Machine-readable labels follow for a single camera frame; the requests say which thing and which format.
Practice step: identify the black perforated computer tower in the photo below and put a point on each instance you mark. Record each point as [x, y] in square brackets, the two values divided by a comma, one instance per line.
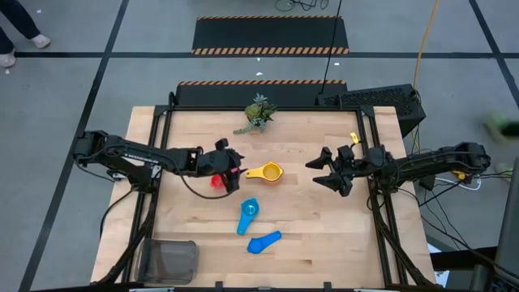
[373, 101]

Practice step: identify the yellow power plug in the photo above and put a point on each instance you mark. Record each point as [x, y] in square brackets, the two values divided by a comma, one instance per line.
[459, 175]

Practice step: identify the blue measuring cup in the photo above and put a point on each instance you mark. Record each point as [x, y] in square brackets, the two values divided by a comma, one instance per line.
[259, 244]

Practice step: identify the black aluminium table frame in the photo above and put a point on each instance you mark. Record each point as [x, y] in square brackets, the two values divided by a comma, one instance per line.
[263, 108]

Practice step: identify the potted succulent plant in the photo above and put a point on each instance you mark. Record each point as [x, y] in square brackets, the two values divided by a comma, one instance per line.
[257, 113]

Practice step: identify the red measuring cup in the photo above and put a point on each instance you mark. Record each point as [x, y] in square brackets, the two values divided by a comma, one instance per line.
[216, 181]

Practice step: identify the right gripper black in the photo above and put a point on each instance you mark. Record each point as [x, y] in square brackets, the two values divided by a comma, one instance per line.
[348, 166]

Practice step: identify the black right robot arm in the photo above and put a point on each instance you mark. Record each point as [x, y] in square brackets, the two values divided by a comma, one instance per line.
[430, 162]

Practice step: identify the clear grey plastic basket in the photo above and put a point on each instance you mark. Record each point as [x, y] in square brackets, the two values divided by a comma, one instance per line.
[166, 261]

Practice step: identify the dark grey panel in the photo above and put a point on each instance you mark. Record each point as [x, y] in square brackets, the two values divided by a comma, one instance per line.
[509, 223]

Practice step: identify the person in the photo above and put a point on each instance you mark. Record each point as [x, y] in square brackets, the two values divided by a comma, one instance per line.
[18, 16]
[503, 127]

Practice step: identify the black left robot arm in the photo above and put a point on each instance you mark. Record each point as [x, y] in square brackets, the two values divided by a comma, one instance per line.
[134, 154]

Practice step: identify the teal measuring cup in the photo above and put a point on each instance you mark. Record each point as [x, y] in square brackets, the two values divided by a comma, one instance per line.
[248, 211]

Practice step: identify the yellow measuring cup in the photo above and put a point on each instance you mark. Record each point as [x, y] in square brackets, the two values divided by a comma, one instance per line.
[269, 172]

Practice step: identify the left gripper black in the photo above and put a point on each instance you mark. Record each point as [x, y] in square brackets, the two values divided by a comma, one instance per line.
[213, 162]

